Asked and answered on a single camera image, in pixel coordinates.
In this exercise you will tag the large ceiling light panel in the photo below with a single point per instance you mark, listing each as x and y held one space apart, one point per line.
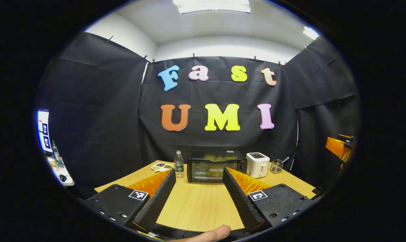
211 5

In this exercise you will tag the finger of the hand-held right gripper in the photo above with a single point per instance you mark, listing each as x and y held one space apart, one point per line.
334 147
346 155

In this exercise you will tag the small ceiling light panel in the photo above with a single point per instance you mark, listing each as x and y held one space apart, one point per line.
310 32

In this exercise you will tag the white side desk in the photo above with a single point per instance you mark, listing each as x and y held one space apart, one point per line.
63 176

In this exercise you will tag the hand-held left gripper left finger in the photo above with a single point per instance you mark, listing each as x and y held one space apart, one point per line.
155 201

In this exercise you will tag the bright display screen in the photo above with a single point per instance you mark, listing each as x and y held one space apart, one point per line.
43 129

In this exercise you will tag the lettuce sandwich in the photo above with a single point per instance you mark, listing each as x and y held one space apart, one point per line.
212 174

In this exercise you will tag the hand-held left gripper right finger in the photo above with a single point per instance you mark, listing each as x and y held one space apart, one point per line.
241 201

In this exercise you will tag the green label drink bottle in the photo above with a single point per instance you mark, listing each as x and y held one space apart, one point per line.
57 156

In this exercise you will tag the white toaster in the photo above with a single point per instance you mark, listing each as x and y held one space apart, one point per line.
257 164

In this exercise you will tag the black electric oven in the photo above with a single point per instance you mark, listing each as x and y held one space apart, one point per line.
213 168

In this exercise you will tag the black backdrop cloth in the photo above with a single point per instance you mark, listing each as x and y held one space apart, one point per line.
219 97

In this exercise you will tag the black computer mouse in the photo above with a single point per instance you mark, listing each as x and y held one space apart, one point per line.
63 177

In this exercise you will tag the white divided snack dish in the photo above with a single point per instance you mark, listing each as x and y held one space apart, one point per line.
161 166

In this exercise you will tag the clear water bottle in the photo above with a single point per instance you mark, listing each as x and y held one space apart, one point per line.
179 166

